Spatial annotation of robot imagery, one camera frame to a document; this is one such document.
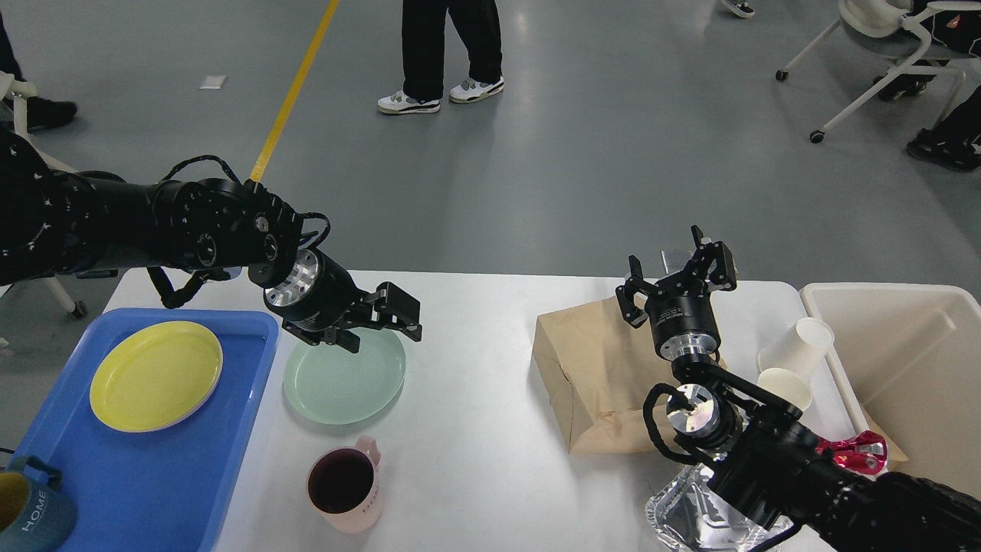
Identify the aluminium foil tray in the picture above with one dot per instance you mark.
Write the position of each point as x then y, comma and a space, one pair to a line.
687, 516

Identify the blue and yellow mug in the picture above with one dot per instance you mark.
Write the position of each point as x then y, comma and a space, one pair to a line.
35, 514

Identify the yellow plate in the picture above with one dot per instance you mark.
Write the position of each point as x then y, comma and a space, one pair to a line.
157, 377

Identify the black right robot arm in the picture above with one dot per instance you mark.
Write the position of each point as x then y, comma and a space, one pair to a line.
766, 463

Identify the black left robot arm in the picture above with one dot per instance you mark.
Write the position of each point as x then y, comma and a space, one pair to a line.
185, 234

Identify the brown paper bag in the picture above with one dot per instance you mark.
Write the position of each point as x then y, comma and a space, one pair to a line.
598, 371

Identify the light green plate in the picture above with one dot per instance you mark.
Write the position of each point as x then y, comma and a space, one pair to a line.
328, 385

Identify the crushed red soda can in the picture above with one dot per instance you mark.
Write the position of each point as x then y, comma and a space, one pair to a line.
865, 453

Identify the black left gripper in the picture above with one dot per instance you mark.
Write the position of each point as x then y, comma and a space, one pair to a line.
319, 302

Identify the person in black trousers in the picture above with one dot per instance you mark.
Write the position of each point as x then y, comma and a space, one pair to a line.
477, 23

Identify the blue plastic tray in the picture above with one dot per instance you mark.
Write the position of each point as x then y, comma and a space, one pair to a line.
165, 490

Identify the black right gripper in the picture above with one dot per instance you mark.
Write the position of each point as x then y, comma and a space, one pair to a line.
681, 324

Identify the lying white paper cup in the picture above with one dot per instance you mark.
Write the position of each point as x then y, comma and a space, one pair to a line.
800, 349

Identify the white office chair right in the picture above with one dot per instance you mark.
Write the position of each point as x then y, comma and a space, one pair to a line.
891, 32

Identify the upright white paper cup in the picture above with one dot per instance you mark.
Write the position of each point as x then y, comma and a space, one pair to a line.
786, 385

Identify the beige plastic bin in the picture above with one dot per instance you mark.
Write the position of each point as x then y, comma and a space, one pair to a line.
907, 359

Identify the pink mug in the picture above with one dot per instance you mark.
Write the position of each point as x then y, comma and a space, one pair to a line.
344, 485

